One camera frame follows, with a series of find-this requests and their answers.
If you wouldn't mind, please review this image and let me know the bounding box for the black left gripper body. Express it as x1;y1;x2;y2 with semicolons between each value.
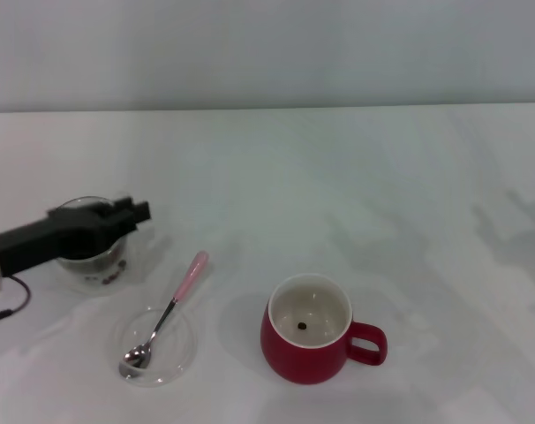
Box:
0;205;108;278

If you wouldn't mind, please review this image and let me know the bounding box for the pink handled metal spoon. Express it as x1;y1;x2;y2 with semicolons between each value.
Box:
118;250;210;380

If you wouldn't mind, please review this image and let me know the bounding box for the double walled glass cup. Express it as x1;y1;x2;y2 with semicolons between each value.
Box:
53;196;162;297

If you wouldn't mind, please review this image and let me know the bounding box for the clear glass lid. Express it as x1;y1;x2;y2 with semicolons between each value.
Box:
116;304;200;389

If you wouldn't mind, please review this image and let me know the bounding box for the red ceramic mug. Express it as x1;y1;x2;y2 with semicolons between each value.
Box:
260;272;388;385

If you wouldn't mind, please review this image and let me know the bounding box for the dark gripper cable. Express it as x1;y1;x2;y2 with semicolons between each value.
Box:
0;276;33;327

